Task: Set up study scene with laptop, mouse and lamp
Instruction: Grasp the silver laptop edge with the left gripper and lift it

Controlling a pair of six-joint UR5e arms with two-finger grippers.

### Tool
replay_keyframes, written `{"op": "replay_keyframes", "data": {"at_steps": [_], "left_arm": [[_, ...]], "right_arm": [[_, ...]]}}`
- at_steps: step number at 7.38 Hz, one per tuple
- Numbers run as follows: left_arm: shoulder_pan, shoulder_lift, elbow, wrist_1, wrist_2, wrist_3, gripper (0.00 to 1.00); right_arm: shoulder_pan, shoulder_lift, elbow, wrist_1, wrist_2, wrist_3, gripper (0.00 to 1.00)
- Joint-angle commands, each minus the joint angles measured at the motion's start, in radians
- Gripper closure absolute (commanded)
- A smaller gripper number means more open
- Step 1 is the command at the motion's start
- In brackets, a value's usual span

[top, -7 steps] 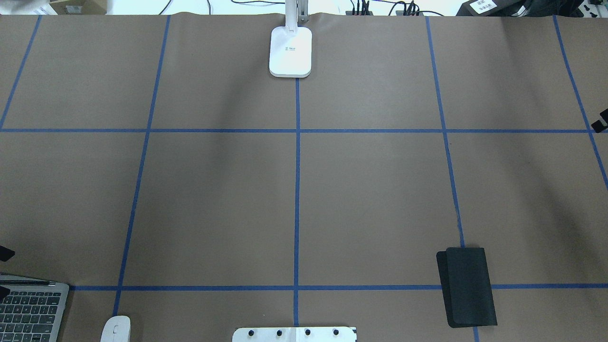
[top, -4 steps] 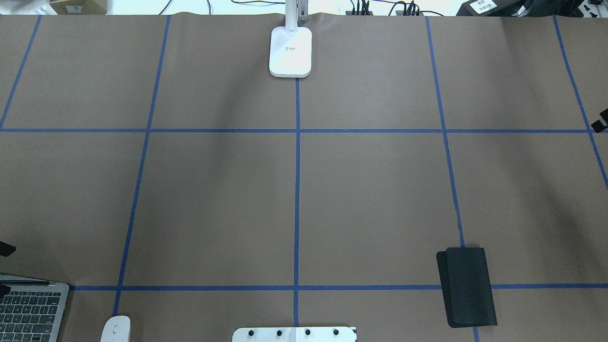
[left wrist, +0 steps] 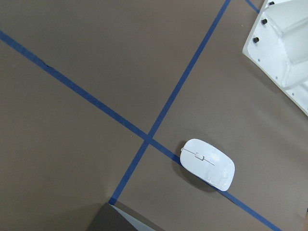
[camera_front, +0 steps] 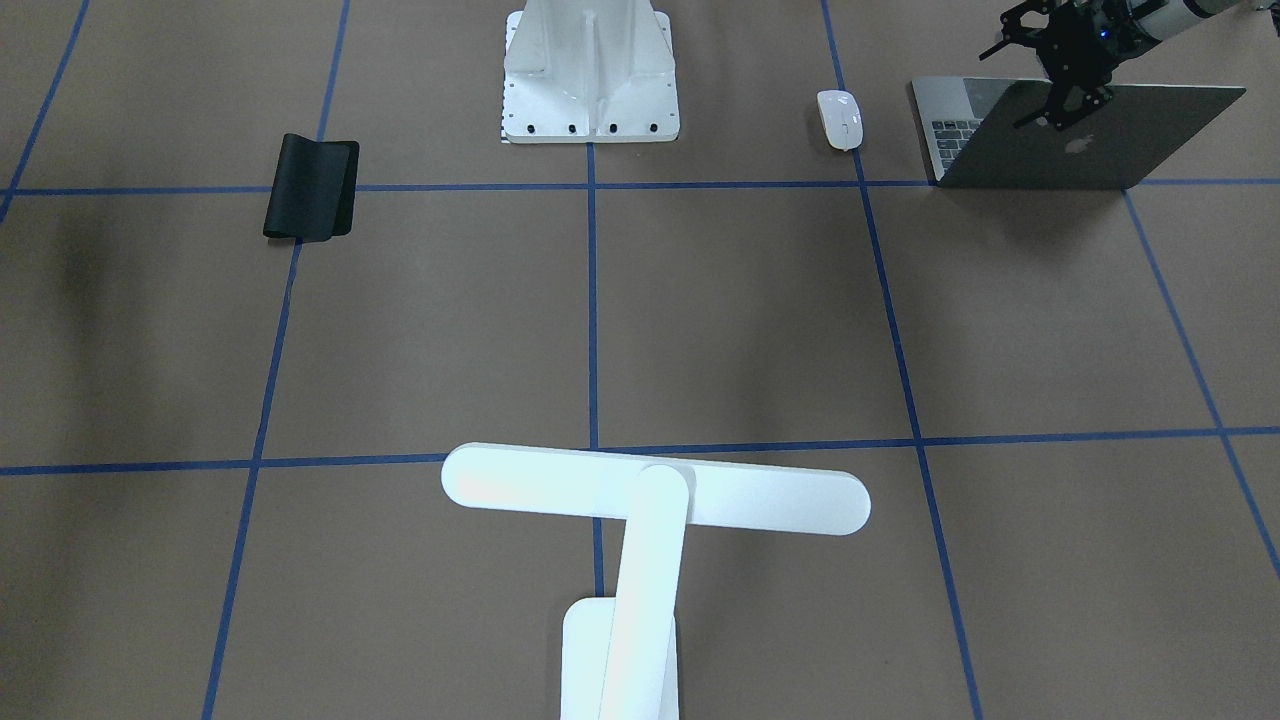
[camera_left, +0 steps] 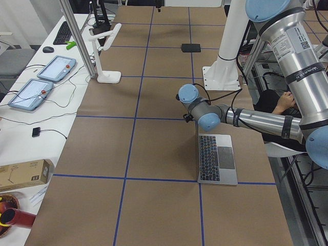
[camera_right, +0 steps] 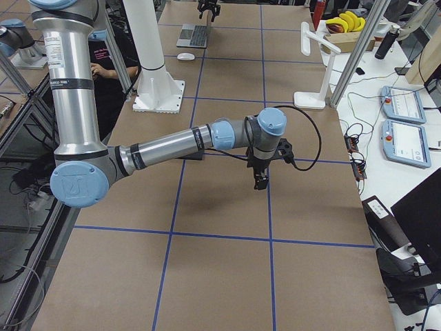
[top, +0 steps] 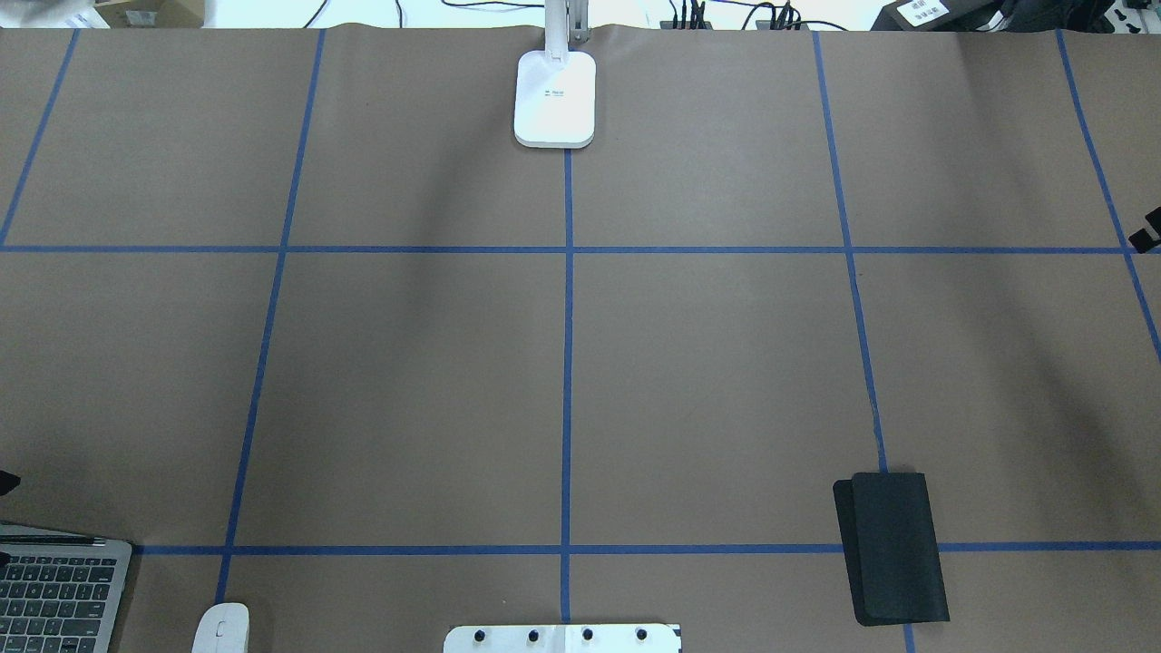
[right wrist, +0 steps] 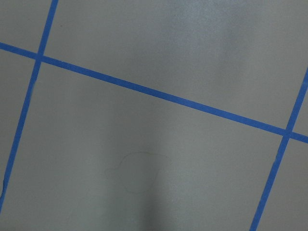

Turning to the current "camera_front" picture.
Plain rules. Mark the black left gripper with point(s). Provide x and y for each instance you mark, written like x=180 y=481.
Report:
x=1085 y=42

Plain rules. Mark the grey laptop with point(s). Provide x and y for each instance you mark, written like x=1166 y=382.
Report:
x=991 y=133

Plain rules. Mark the black mouse pad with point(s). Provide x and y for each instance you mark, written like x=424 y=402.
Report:
x=313 y=192

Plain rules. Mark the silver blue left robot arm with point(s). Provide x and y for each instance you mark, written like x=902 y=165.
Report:
x=1159 y=21

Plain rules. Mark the white computer mouse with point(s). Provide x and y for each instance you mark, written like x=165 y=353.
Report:
x=841 y=119

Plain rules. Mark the white desk lamp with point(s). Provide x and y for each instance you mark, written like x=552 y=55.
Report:
x=619 y=654

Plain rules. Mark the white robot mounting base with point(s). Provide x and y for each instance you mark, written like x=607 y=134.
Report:
x=589 y=72

